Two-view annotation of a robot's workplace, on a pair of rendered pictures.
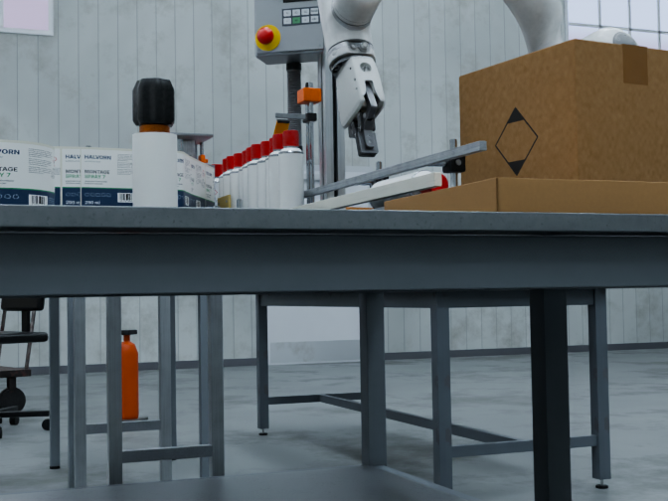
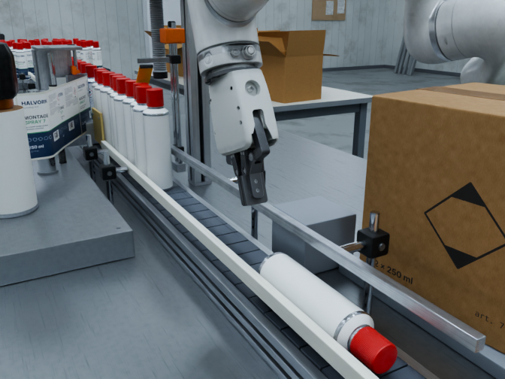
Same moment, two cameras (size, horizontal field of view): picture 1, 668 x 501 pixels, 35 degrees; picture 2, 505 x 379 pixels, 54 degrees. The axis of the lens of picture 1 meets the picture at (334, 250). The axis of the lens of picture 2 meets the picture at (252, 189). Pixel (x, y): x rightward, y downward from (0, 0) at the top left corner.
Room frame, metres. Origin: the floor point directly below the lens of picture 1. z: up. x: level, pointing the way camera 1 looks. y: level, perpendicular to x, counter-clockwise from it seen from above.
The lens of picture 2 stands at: (1.18, 0.02, 1.22)
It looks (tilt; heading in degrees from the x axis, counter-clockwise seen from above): 19 degrees down; 353
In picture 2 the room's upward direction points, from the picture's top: straight up
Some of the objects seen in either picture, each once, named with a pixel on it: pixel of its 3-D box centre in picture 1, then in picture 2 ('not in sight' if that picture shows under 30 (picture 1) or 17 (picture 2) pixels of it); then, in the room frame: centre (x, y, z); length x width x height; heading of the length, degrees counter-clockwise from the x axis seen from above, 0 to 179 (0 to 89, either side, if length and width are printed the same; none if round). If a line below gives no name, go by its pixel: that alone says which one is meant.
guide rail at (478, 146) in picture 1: (343, 184); (215, 176); (2.01, -0.02, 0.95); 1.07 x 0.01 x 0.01; 21
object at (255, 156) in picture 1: (258, 190); (126, 122); (2.37, 0.17, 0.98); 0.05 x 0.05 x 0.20
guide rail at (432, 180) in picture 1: (307, 210); (176, 210); (1.98, 0.05, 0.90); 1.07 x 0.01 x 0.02; 21
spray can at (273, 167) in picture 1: (280, 182); (146, 135); (2.22, 0.11, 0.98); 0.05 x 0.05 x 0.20
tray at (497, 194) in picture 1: (526, 208); not in sight; (1.34, -0.24, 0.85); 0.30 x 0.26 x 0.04; 21
